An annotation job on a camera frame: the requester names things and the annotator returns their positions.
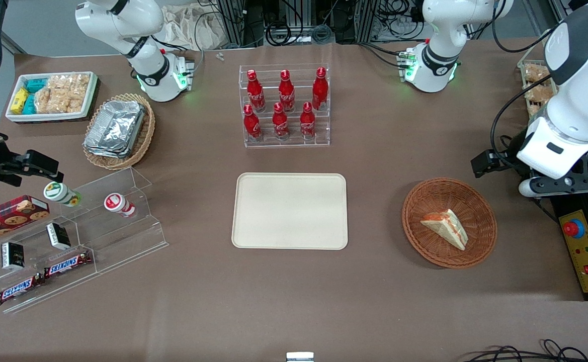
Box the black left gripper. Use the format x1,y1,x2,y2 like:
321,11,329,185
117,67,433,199
471,132,530,178

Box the triangular sandwich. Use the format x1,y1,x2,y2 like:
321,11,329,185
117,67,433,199
420,209,469,251

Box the brown round wicker basket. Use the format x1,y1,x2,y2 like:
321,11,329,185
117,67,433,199
402,177,498,269

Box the light oval wicker basket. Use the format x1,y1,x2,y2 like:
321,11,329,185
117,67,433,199
82,93,156,170

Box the beige rectangular tray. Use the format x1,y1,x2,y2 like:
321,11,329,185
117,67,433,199
231,172,349,250

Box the green lid yogurt cup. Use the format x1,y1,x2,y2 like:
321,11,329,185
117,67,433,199
43,182,81,207

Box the white rectangular snack dish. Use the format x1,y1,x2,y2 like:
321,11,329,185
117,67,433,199
6,71,98,123

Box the red tartan cookie box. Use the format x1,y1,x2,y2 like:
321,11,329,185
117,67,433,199
0,195,50,247

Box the yellow snack packet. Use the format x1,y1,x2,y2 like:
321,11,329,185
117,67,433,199
11,88,29,114

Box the small black white box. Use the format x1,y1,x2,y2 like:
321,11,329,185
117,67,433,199
46,223,71,250
1,242,26,272

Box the clear bags of rice crackers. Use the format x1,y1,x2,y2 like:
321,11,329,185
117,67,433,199
34,73,91,114

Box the clear bag of fried snacks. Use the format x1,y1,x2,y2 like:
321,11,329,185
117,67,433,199
523,65,550,82
524,84,557,117

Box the stack of foil trays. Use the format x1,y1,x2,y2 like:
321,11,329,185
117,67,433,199
83,100,147,159

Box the red lid yogurt cup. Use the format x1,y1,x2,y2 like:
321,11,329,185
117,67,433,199
104,193,136,218

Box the Snickers chocolate bar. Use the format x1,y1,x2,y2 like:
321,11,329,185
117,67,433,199
44,250,93,280
0,274,45,306

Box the clear acrylic stepped shelf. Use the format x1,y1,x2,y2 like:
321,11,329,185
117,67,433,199
0,167,170,315

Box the clear acrylic bottle rack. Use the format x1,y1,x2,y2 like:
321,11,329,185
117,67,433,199
238,63,331,148

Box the red cola bottle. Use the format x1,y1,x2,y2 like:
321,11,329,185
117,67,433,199
243,104,263,141
300,102,316,139
312,67,329,111
272,102,290,140
247,69,266,112
279,69,296,112

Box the white cloth bag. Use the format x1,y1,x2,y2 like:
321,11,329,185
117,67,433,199
160,4,230,51

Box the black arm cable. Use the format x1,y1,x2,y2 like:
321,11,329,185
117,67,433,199
490,88,556,171

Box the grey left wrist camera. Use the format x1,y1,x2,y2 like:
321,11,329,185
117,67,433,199
519,173,588,198

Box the wire snack basket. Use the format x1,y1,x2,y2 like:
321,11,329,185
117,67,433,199
518,48,561,121

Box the black floor cables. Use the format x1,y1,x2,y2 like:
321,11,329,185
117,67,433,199
462,339,588,362

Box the coiled grey cable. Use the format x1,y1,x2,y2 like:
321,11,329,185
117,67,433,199
311,25,334,44

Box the coiled black cable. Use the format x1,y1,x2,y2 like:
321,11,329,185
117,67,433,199
266,23,292,46

